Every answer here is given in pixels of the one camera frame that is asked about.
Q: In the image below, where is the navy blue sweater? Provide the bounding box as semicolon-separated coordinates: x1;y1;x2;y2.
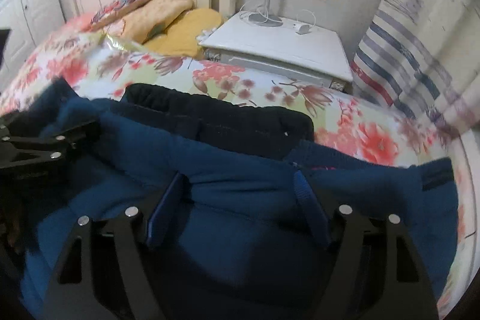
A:
1;79;458;319

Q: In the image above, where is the floral quilt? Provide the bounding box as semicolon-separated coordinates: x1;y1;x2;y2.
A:
0;10;474;317

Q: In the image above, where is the white wardrobe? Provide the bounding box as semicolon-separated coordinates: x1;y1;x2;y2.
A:
1;0;64;90

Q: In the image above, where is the black garment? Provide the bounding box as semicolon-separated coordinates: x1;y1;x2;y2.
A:
120;84;314;160

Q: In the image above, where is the beige folded blanket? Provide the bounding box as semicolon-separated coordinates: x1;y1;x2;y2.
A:
103;0;194;44

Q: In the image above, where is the round patterned cushion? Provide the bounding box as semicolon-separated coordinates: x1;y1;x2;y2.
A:
90;0;151;31

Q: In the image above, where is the yellow bed sheet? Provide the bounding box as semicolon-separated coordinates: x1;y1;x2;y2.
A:
144;8;224;59

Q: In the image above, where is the striped patterned curtain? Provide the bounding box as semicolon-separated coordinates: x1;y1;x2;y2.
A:
351;0;479;136

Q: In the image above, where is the white nightstand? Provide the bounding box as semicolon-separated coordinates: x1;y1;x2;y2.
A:
201;13;352;91

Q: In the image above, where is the white desk lamp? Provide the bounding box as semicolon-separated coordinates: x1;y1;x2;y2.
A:
247;0;283;28

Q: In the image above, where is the white charger with cable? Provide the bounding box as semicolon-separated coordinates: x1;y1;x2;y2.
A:
239;1;318;36

